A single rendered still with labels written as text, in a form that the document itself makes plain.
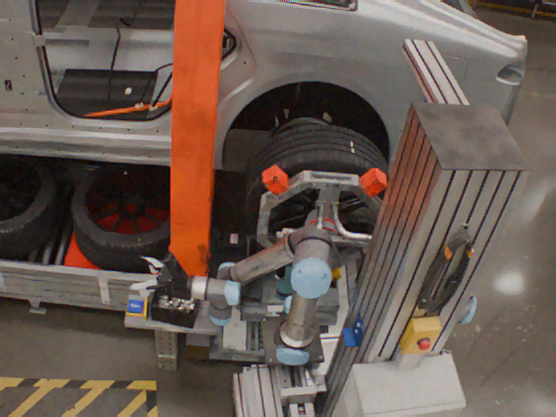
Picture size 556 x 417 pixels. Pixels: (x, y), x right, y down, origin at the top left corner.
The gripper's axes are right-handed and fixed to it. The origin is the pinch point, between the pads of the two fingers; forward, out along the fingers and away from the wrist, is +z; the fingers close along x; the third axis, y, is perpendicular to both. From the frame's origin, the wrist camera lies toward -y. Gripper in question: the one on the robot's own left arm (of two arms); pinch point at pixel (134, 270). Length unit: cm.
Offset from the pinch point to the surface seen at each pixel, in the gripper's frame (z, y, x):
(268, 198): -38, 16, 73
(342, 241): -70, 19, 55
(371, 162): -79, 0, 88
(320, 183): -58, 3, 71
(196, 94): -9, -40, 50
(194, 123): -8, -27, 52
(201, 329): -17, 73, 45
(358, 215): -76, 12, 65
